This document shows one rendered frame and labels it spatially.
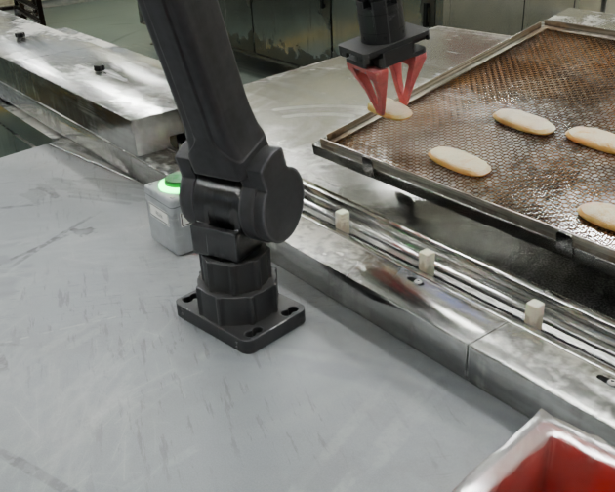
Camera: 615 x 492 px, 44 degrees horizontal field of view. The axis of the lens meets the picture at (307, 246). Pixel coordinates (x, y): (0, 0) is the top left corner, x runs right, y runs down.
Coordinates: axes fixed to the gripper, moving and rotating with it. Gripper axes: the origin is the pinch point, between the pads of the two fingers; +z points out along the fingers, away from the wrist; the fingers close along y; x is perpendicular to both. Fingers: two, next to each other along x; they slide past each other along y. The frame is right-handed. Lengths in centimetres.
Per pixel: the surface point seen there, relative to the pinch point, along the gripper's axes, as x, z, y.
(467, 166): 14.5, 4.4, -0.1
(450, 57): -55, 23, -53
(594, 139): 21.1, 4.3, -14.5
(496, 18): -192, 80, -190
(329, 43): -265, 91, -140
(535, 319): 38.5, 6.8, 12.4
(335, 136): -6.8, 4.8, 5.6
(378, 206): 2.7, 12.3, 6.0
